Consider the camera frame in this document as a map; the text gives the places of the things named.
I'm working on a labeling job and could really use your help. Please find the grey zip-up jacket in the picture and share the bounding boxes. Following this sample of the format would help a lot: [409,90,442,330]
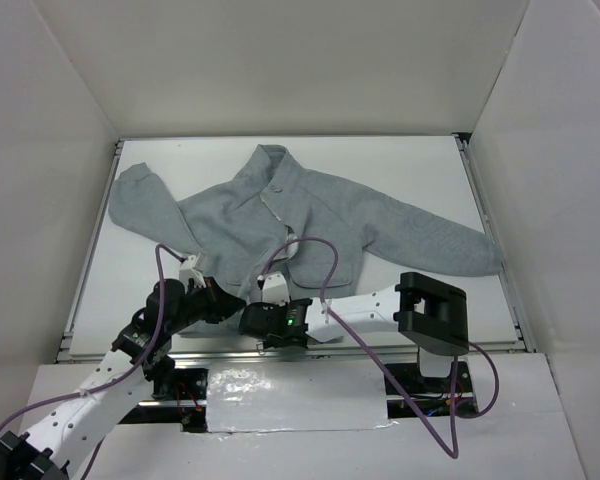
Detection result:
[108,145,503,299]

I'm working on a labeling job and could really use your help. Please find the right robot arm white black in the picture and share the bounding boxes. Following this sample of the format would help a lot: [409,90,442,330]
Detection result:
[238,272,469,391]

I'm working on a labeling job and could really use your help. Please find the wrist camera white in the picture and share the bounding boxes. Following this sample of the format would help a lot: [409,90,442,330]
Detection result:
[256,271,291,306]
[179,253,206,287]

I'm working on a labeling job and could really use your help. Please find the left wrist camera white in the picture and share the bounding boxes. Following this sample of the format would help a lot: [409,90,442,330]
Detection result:
[179,253,206,287]

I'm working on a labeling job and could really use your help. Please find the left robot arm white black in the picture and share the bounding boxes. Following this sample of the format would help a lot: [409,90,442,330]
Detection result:
[0,278,245,479]

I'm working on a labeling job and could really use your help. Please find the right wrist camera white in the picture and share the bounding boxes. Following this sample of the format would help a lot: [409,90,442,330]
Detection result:
[256,271,291,306]

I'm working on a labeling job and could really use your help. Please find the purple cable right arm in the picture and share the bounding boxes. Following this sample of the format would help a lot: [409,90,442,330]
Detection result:
[258,237,501,459]

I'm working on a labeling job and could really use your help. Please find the white foil-taped panel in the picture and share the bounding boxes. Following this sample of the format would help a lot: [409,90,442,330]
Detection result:
[206,360,391,433]

